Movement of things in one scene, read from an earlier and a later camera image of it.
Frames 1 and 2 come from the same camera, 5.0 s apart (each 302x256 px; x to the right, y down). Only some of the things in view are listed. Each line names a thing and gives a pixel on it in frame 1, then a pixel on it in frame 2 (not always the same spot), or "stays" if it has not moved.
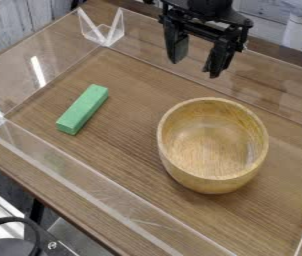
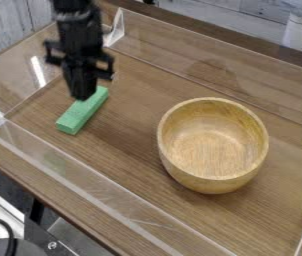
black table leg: [36, 211] stays
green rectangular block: [83, 110] stays
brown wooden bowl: [212, 141] stays
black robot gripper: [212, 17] → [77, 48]
